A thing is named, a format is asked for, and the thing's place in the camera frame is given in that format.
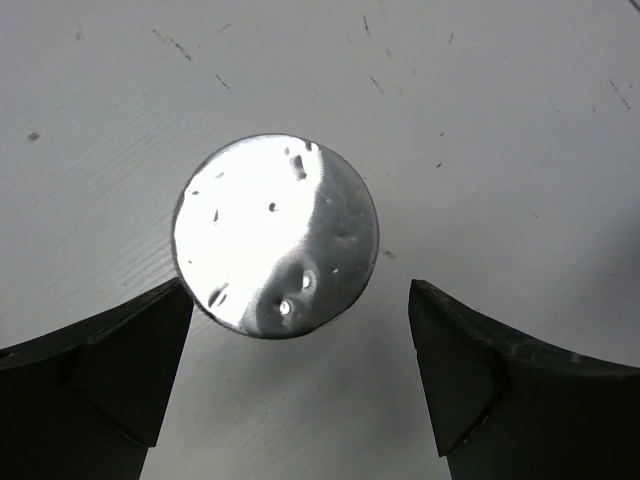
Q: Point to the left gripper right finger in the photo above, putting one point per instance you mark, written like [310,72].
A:
[506,405]

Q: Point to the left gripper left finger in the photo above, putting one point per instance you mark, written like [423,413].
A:
[88,401]

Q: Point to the white bottle silver cap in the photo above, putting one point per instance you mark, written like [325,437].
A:
[274,236]

